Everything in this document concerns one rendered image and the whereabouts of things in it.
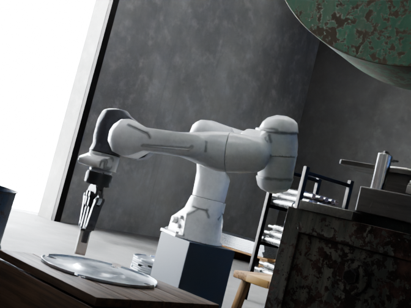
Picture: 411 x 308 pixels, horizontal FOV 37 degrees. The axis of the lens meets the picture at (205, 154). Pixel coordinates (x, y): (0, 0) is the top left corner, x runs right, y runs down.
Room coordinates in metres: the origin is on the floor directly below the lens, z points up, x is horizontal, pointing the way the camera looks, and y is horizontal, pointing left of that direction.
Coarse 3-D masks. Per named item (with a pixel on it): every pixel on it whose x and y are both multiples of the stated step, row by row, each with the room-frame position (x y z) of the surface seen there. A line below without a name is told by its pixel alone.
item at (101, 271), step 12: (48, 264) 1.42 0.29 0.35; (60, 264) 1.47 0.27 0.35; (72, 264) 1.52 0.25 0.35; (84, 264) 1.53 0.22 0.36; (96, 264) 1.62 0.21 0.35; (108, 264) 1.66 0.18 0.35; (96, 276) 1.43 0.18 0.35; (108, 276) 1.46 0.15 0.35; (120, 276) 1.50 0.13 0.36; (132, 276) 1.56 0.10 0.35; (144, 276) 1.61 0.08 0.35
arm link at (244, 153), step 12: (264, 120) 1.67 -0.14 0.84; (276, 120) 1.64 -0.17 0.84; (288, 120) 1.65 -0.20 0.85; (264, 132) 1.66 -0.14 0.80; (276, 132) 1.63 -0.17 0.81; (288, 132) 1.64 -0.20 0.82; (228, 144) 1.59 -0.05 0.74; (240, 144) 1.59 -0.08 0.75; (252, 144) 1.59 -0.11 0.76; (264, 144) 1.60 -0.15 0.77; (276, 144) 1.64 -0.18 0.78; (288, 144) 1.64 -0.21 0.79; (228, 156) 1.59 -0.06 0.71; (240, 156) 1.59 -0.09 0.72; (252, 156) 1.58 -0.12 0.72; (264, 156) 1.59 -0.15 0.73; (288, 156) 1.65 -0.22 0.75; (228, 168) 1.61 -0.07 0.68; (240, 168) 1.61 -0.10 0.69; (252, 168) 1.60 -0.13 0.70
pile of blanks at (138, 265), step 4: (132, 260) 2.61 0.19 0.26; (136, 260) 2.56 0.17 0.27; (140, 260) 2.54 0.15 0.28; (132, 264) 2.61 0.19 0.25; (136, 264) 2.55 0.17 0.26; (140, 264) 2.54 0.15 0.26; (144, 264) 2.52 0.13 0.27; (148, 264) 2.51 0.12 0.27; (132, 268) 2.58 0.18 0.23; (136, 268) 2.55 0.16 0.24; (140, 268) 2.53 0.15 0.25; (144, 268) 2.57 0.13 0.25; (148, 268) 2.51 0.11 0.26; (144, 272) 2.52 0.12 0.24; (148, 272) 2.51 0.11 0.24
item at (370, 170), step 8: (344, 160) 1.61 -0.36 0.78; (352, 168) 1.66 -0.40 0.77; (360, 168) 1.61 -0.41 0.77; (368, 168) 1.57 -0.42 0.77; (392, 168) 1.53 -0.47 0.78; (400, 168) 1.52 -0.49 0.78; (392, 176) 1.54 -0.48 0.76; (400, 176) 1.53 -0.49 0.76; (408, 176) 1.52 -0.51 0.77; (392, 184) 1.54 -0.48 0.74; (400, 184) 1.53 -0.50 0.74; (400, 192) 1.52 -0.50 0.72
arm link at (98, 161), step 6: (90, 150) 1.70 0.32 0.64; (84, 156) 1.65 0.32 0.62; (90, 156) 1.65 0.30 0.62; (96, 156) 1.66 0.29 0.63; (102, 156) 1.67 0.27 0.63; (108, 156) 1.68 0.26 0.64; (114, 156) 1.69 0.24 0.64; (78, 162) 1.65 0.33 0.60; (84, 162) 1.64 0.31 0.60; (90, 162) 1.64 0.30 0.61; (96, 162) 1.63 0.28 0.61; (102, 162) 1.65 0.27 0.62; (108, 162) 1.68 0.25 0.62; (114, 162) 1.70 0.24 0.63; (90, 168) 1.71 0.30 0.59; (96, 168) 1.69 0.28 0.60; (102, 168) 1.66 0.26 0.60; (108, 168) 1.68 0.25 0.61; (114, 168) 1.70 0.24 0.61
